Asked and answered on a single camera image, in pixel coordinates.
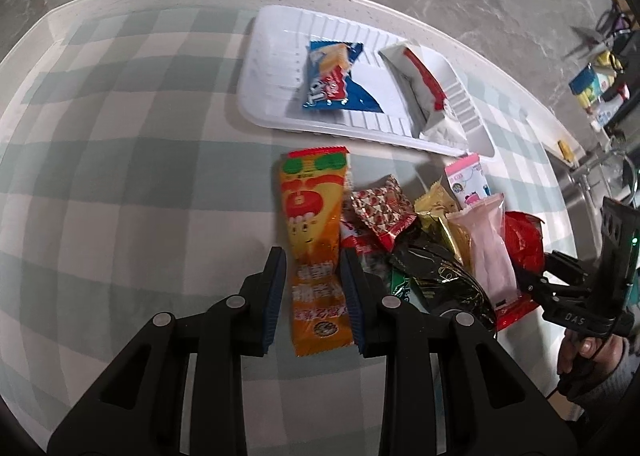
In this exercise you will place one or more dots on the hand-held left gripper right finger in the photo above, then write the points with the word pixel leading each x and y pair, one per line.
pixel 351 296

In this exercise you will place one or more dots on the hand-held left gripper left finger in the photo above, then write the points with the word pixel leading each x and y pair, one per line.
pixel 274 296

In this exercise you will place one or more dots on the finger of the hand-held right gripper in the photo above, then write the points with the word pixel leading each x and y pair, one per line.
pixel 535 288
pixel 565 266

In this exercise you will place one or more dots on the red foil snack packet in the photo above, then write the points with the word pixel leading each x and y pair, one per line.
pixel 522 241

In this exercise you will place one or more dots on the green snack packet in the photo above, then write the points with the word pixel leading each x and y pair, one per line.
pixel 405 288

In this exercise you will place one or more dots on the small red white snack packet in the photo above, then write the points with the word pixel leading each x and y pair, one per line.
pixel 357 238

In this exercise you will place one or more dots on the pale pink snack packet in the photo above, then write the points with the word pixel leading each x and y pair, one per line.
pixel 487 246

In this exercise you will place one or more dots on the long orange snack packet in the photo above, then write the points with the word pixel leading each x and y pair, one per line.
pixel 312 216

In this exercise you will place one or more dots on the black snack packet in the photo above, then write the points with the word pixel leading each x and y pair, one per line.
pixel 440 276

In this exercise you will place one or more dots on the red white patterned snack packet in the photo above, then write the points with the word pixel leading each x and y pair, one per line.
pixel 382 208

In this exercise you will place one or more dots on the gold snack packet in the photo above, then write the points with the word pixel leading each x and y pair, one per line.
pixel 440 216

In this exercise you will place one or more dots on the pink white cartoon snack packet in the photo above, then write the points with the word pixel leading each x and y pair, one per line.
pixel 470 181

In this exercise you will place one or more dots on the white plastic tray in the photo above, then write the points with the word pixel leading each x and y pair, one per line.
pixel 280 81

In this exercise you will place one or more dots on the white and red snack packet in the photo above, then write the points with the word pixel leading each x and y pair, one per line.
pixel 425 91

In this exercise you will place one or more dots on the blue snack packet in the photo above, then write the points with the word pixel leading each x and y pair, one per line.
pixel 332 79

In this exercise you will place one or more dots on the person's right forearm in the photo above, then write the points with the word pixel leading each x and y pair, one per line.
pixel 612 371

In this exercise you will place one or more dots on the person's right hand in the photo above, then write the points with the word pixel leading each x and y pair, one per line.
pixel 575 353

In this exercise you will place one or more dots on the metal faucet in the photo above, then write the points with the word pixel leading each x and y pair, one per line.
pixel 602 161

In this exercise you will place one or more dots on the small yellow block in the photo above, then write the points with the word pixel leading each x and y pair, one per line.
pixel 565 149

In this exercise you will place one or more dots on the white spray bottle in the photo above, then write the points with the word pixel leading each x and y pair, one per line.
pixel 607 111

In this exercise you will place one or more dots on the blue yellow sponge pack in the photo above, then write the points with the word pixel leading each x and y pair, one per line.
pixel 587 84

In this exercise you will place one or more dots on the yellow black tool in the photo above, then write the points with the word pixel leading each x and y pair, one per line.
pixel 607 59

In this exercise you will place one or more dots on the scissors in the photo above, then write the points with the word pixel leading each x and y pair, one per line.
pixel 592 34

